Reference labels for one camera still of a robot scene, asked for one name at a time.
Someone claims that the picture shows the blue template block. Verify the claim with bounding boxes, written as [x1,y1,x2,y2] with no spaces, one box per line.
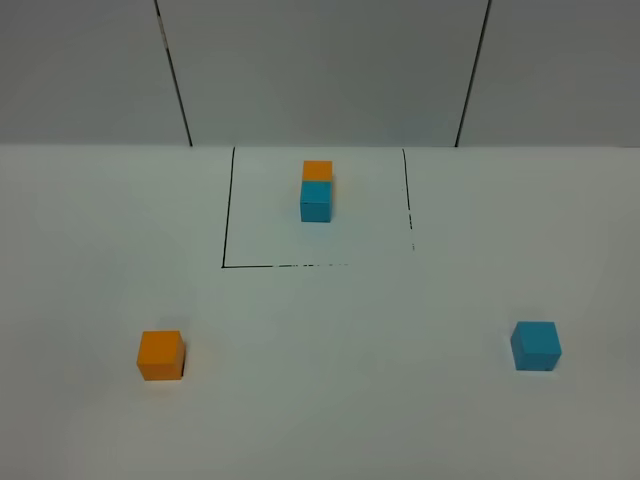
[300,181,333,223]

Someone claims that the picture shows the orange template block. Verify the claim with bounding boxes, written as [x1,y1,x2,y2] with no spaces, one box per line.
[302,160,333,182]

